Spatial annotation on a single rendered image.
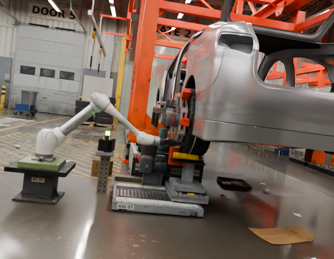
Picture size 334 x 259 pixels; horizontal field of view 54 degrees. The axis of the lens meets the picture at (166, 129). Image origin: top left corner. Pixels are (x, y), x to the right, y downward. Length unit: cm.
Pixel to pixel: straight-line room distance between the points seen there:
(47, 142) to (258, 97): 184
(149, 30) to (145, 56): 29
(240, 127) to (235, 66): 43
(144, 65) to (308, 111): 191
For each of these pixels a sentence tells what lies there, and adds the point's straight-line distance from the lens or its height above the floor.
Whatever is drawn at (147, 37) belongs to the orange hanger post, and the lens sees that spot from 376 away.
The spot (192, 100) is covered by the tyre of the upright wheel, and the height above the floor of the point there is 105.
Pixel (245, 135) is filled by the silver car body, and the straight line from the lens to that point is 243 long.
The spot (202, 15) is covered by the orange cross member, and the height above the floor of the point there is 261.
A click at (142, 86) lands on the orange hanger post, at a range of 369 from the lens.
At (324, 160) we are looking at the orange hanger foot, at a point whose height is 58.
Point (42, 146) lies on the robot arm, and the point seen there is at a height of 47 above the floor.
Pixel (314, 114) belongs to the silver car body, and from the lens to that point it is 253.
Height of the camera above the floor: 95
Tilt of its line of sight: 4 degrees down
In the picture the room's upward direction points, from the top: 7 degrees clockwise
